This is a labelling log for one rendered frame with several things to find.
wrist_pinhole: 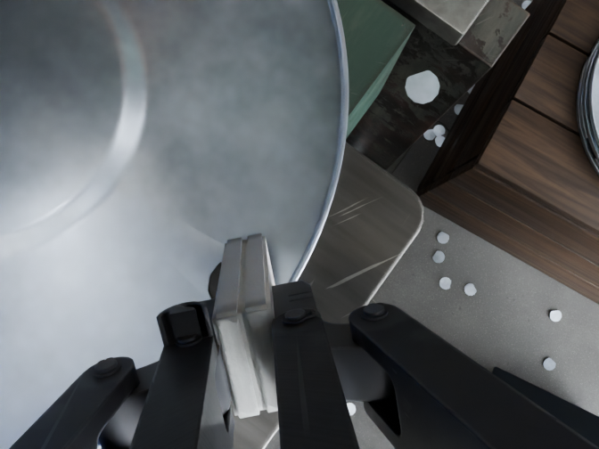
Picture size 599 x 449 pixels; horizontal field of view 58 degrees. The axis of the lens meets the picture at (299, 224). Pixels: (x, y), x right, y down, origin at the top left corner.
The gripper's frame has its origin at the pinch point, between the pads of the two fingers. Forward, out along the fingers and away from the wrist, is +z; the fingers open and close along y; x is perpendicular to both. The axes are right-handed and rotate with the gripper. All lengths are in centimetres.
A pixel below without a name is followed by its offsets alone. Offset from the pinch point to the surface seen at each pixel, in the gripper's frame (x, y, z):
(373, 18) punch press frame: 9.6, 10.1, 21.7
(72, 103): 7.3, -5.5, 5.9
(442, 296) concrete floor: -36, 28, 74
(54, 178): 4.7, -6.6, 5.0
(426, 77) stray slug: 5.3, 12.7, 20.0
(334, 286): -1.3, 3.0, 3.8
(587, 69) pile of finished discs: 2, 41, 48
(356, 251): -0.2, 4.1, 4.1
